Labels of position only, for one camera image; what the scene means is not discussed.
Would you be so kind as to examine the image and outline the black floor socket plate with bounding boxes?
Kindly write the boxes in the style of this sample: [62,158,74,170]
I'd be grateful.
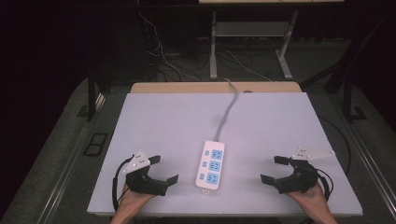
[82,132,110,157]

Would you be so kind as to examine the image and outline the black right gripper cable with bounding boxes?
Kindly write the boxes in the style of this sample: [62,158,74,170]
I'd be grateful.
[315,167,334,203]

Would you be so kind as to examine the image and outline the person's right hand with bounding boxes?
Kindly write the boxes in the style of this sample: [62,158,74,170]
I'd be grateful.
[286,182,330,213]

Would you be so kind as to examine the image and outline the white floor cable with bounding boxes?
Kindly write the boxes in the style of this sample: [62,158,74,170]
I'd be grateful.
[137,11,202,83]
[223,49,274,83]

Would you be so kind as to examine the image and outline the white power strip blue sockets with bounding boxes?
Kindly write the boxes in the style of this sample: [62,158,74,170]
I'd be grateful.
[194,140,226,196]

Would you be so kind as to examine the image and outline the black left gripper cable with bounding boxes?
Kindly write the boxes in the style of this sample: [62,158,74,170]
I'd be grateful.
[111,156,135,213]

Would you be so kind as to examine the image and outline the person's left hand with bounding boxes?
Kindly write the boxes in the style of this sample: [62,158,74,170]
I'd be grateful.
[119,183,156,210]

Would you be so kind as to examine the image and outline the black floor cable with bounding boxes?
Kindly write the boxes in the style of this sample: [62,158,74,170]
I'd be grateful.
[317,115,353,176]

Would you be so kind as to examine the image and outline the black metal stand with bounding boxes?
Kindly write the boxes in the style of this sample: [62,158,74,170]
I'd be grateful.
[77,66,108,123]
[340,78,368,124]

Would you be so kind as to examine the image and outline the aluminium floor rail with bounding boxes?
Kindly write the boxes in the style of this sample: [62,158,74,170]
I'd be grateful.
[36,92,107,224]
[347,122,396,216]

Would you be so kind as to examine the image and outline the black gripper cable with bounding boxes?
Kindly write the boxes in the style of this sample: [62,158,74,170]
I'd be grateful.
[315,167,334,203]
[111,156,135,213]

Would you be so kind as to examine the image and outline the white metal desk frame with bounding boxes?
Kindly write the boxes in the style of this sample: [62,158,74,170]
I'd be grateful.
[208,9,300,81]

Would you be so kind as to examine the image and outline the grey power strip cable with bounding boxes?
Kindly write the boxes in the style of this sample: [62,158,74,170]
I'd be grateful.
[213,77,240,142]

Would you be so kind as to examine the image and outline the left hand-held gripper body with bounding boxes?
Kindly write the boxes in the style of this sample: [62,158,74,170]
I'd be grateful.
[121,149,168,197]

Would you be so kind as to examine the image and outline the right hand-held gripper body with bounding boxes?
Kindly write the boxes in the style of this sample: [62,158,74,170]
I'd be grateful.
[275,147,336,195]

